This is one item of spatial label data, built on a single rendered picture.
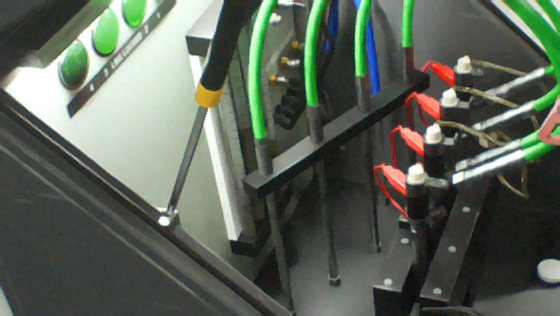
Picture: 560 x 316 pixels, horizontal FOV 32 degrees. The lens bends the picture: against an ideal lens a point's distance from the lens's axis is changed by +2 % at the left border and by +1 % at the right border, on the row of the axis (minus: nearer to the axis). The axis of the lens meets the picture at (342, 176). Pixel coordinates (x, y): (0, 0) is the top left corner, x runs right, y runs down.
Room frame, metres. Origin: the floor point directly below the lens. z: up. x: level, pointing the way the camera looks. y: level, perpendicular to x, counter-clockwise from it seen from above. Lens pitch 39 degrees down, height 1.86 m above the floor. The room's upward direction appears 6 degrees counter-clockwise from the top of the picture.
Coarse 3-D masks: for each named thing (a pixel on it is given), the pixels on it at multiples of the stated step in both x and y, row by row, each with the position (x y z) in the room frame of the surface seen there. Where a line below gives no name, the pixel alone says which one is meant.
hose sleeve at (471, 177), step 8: (512, 152) 0.84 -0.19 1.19; (520, 152) 0.83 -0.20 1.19; (496, 160) 0.84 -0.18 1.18; (504, 160) 0.83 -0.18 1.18; (512, 160) 0.83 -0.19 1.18; (520, 160) 0.82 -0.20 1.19; (472, 168) 0.86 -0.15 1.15; (480, 168) 0.84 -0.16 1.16; (488, 168) 0.84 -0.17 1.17; (496, 168) 0.83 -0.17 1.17; (504, 168) 0.83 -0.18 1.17; (512, 168) 0.83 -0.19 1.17; (464, 176) 0.85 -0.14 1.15; (472, 176) 0.84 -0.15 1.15; (480, 176) 0.84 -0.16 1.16; (488, 176) 0.84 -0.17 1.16; (472, 184) 0.84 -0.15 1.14
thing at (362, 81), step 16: (368, 0) 1.06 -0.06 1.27; (544, 0) 0.98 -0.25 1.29; (368, 16) 1.06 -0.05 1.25; (368, 80) 1.07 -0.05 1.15; (368, 96) 1.07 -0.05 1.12; (544, 96) 0.98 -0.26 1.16; (512, 112) 0.99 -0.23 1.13; (528, 112) 0.98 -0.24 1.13; (480, 128) 1.00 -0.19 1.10; (496, 128) 0.99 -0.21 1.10
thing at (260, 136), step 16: (272, 0) 0.93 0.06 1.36; (512, 0) 0.83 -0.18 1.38; (528, 16) 0.82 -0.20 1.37; (256, 32) 0.94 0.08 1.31; (544, 32) 0.82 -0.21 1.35; (256, 48) 0.94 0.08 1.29; (256, 64) 0.95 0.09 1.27; (256, 80) 0.95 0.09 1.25; (256, 96) 0.95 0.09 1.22; (256, 112) 0.95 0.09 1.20; (256, 128) 0.95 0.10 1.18; (256, 144) 0.95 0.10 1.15; (544, 144) 0.82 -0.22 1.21; (528, 160) 0.82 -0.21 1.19
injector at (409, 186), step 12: (408, 192) 0.87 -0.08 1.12; (420, 192) 0.86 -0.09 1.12; (408, 204) 0.87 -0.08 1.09; (420, 204) 0.87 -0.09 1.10; (408, 216) 0.87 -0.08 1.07; (420, 216) 0.87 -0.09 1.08; (432, 216) 0.86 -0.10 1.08; (420, 228) 0.87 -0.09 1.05; (420, 240) 0.87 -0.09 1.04; (420, 252) 0.87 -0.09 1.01; (420, 264) 0.87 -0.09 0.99; (420, 276) 0.87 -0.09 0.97; (420, 288) 0.87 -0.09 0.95
